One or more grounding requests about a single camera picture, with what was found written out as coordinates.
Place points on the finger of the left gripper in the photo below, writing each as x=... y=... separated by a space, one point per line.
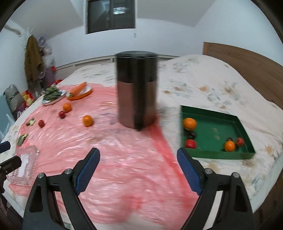
x=5 y=146

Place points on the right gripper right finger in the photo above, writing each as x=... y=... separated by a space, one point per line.
x=234 y=210

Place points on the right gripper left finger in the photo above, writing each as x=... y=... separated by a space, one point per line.
x=42 y=212

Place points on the orange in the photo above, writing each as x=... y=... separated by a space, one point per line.
x=189 y=124
x=229 y=146
x=87 y=120
x=67 y=107

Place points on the green vegetable piece lower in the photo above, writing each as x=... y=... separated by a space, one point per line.
x=21 y=139

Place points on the clear plastic container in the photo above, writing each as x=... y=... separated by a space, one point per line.
x=24 y=174

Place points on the broccoli piece upper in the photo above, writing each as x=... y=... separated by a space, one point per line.
x=30 y=122

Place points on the small red fruit left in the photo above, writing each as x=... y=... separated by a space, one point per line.
x=41 y=123

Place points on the grey printed bag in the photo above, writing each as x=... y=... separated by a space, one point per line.
x=14 y=99

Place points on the grey patterned plate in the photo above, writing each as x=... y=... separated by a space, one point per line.
x=44 y=102

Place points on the small red apple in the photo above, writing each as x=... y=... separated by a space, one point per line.
x=62 y=114

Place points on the orange in tray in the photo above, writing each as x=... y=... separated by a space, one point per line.
x=229 y=146

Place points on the green leafy vegetables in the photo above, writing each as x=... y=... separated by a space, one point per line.
x=51 y=93

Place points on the red apple in tray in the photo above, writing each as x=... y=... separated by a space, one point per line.
x=190 y=144

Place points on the green tray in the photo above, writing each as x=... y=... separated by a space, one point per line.
x=213 y=128

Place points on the olive hanging coat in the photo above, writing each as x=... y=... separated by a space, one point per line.
x=33 y=63

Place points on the black plum in tray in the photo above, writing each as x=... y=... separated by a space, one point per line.
x=191 y=134

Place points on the carrot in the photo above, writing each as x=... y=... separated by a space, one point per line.
x=76 y=90

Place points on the orange rimmed white plate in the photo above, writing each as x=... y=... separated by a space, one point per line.
x=85 y=92

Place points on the pink plastic sheet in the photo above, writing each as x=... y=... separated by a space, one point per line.
x=137 y=173

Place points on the floral bed quilt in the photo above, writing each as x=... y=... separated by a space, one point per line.
x=207 y=83

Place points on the wooden headboard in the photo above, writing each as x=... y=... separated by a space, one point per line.
x=262 y=73

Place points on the black copper cylindrical appliance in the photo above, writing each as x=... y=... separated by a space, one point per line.
x=136 y=73

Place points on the dark window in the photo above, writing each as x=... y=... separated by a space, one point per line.
x=107 y=15

